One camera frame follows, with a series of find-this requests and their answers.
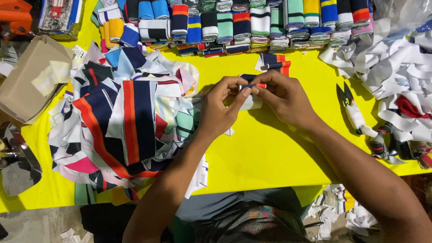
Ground person's right hand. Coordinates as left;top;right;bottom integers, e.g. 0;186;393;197
250;69;322;133

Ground plastic-wrapped package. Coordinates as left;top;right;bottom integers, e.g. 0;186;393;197
38;0;86;42

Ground pile of loose striped fabric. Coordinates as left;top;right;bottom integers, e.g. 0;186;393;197
47;41;210;206

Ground heap of white fabric scraps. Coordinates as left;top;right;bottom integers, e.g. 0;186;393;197
318;17;432;144

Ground fabric scraps on floor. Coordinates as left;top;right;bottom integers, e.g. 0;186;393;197
303;184;379;241

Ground clear plastic bag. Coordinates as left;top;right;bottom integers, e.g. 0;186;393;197
372;0;432;34

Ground shiny metal machine part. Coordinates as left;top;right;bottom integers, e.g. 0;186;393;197
0;121;43;197

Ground black thread snips white-wrapped handle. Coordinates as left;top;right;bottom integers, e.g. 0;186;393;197
336;82;379;138

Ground brown cardboard box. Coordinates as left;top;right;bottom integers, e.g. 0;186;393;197
0;35;75;125

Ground person's left hand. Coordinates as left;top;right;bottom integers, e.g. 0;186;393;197
198;76;252;139

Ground striped wrapped bundle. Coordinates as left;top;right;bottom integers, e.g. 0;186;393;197
369;122;406;166

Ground folded navy orange fabric piece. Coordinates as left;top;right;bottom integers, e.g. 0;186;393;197
254;53;292;77

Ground rows of folded striped bundles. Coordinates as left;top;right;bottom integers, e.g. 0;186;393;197
89;0;375;59

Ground yellow table cover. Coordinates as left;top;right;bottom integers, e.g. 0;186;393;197
0;0;432;214

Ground small navy orange fabric strip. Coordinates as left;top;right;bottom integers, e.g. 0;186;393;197
238;74;267;111

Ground orange tool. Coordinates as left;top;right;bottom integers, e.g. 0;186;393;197
0;0;34;37

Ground person's grey patterned clothing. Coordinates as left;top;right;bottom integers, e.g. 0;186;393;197
174;187;309;243

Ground white paper tag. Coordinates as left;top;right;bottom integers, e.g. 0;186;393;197
71;45;88;60

